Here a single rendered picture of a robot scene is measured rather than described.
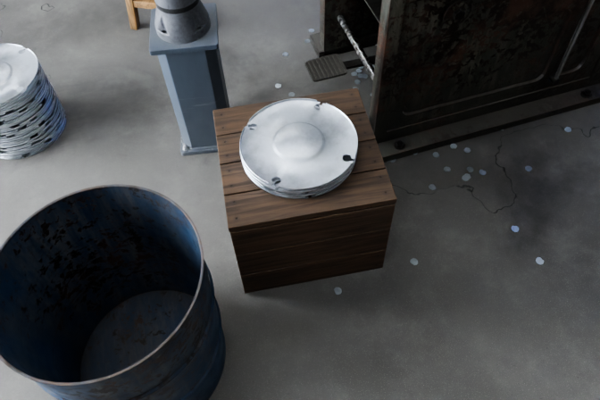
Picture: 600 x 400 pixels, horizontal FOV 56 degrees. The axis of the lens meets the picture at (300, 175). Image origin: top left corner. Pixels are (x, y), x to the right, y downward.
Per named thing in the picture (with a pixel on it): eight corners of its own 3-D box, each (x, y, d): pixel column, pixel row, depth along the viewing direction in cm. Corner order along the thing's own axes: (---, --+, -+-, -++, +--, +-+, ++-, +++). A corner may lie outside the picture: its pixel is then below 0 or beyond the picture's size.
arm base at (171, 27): (155, 46, 151) (145, 16, 143) (156, 12, 160) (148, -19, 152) (211, 40, 152) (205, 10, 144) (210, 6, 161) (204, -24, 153)
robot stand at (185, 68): (181, 156, 186) (148, 51, 150) (181, 115, 197) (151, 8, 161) (237, 150, 187) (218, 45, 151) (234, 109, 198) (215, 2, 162)
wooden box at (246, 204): (244, 294, 156) (228, 229, 128) (229, 185, 178) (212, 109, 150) (383, 267, 159) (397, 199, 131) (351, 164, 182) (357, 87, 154)
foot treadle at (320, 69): (313, 92, 186) (313, 80, 182) (304, 72, 192) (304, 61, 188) (473, 52, 196) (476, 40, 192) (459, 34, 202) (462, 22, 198)
